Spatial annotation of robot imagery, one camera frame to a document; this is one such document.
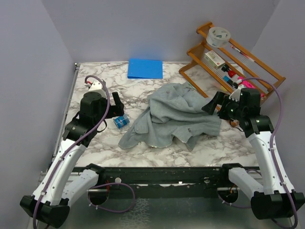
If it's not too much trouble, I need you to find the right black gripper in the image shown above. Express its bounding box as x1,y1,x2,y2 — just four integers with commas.
202,90,245,121

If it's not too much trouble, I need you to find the grey zip jacket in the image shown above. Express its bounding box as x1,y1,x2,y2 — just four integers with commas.
118,83,221,151

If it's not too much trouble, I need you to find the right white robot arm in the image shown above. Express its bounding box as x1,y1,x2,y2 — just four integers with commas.
202,88,305,219

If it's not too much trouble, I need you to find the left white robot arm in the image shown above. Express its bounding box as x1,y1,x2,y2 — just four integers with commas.
20,92,124,229

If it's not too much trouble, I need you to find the blue lying jar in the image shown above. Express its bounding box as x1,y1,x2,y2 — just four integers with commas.
113,114,130,129

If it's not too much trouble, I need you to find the blue black marker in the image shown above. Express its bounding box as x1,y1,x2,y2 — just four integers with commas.
223,75,234,87

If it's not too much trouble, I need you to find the blue binder folder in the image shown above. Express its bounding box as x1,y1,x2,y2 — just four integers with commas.
127,58,163,79

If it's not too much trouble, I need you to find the pink highlighter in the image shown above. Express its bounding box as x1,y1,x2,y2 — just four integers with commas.
236,77,256,89

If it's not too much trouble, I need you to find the wooden tiered rack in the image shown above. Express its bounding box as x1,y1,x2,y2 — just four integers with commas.
179,22,286,103

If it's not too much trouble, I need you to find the small white green box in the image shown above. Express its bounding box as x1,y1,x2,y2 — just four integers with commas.
204,50,225,70

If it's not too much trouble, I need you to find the red white pen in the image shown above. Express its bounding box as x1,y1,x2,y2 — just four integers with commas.
230,45,256,62

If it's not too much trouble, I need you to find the clear tape roll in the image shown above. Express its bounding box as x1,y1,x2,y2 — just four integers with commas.
206,27,231,48

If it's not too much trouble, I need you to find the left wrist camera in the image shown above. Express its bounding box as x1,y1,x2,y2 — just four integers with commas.
85,80,103,92

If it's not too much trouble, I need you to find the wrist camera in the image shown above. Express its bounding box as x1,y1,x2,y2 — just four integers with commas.
85,80,103,92
229,85,244,102

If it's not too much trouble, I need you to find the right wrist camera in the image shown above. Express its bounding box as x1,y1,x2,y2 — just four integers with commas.
229,85,244,102

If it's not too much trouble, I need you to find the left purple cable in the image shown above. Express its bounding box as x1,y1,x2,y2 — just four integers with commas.
32,75,111,229

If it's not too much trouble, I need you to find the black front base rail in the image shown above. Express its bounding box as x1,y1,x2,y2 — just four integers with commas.
97,167,233,199

